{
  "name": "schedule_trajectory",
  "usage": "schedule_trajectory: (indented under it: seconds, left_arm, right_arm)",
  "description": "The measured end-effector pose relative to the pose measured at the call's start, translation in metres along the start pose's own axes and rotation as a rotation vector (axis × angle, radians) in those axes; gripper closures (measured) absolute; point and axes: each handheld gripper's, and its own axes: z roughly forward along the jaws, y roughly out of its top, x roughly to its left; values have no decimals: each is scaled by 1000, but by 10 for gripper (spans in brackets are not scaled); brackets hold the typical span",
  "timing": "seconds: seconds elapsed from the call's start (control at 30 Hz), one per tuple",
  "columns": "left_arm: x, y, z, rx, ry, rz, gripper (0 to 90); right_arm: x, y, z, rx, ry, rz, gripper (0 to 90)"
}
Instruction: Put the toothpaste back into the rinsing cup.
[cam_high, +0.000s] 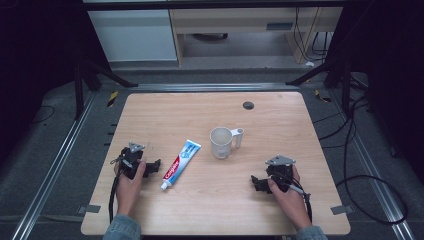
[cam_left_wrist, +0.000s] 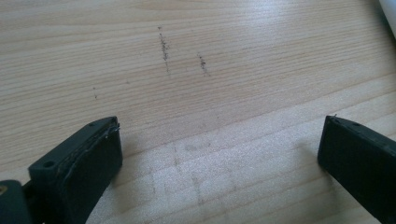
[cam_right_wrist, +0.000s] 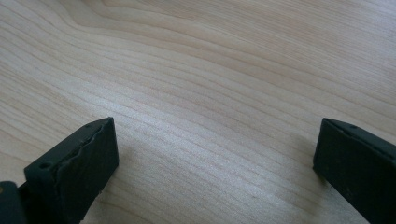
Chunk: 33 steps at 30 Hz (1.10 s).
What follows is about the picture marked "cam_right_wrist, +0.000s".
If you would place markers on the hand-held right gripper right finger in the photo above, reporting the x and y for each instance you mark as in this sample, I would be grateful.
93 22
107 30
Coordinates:
355 165

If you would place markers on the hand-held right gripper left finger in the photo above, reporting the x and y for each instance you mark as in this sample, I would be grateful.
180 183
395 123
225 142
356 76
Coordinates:
79 168

